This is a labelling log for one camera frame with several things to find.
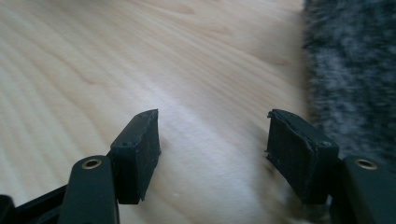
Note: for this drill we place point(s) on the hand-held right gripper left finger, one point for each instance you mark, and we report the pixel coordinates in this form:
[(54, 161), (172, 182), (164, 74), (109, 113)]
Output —
[(135, 161)]

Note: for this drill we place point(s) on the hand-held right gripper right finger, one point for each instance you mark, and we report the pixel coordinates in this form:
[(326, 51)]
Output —
[(295, 155)]

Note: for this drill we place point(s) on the grey fuzzy scarf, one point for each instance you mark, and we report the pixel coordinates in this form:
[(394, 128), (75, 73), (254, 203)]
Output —
[(351, 62)]

